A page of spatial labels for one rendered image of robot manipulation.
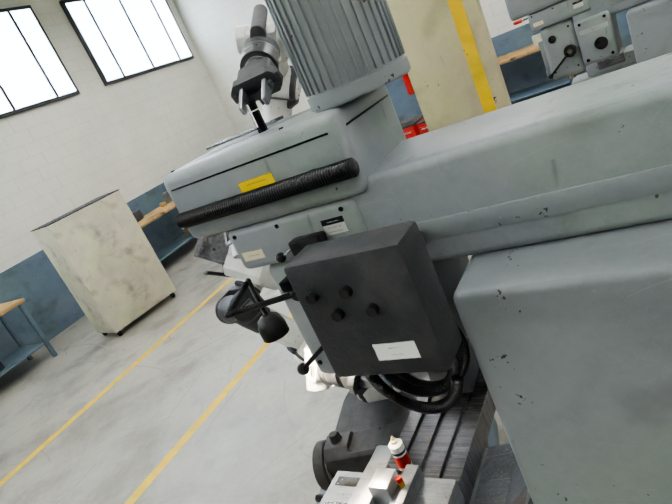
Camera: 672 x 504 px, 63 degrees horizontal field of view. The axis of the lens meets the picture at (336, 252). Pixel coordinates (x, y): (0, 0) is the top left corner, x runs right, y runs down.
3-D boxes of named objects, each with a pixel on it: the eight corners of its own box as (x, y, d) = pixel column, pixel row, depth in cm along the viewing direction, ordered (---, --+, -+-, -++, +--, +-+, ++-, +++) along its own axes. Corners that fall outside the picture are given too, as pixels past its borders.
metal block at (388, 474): (376, 505, 131) (367, 487, 129) (385, 485, 135) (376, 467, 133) (395, 507, 128) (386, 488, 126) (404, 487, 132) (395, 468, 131)
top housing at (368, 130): (190, 244, 123) (154, 178, 118) (253, 198, 143) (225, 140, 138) (368, 195, 97) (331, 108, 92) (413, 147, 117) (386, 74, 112)
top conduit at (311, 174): (180, 231, 117) (172, 217, 116) (192, 223, 121) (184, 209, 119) (354, 179, 93) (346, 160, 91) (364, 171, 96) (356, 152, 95)
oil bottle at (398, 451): (397, 471, 149) (382, 441, 146) (401, 460, 153) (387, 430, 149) (410, 472, 147) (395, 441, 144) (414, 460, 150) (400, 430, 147)
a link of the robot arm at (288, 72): (293, 42, 141) (300, 67, 161) (254, 37, 142) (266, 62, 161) (287, 83, 141) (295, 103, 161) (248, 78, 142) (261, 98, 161)
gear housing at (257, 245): (243, 273, 122) (222, 234, 118) (295, 225, 140) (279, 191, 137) (371, 245, 103) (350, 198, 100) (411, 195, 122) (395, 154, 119)
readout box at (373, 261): (333, 383, 87) (276, 271, 81) (355, 349, 94) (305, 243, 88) (449, 377, 76) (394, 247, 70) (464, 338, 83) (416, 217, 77)
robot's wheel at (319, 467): (336, 464, 242) (318, 430, 235) (346, 463, 240) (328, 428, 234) (327, 501, 224) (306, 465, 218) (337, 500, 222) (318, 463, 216)
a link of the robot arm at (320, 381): (323, 356, 144) (296, 352, 152) (326, 396, 144) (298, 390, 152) (353, 348, 152) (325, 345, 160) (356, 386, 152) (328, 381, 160)
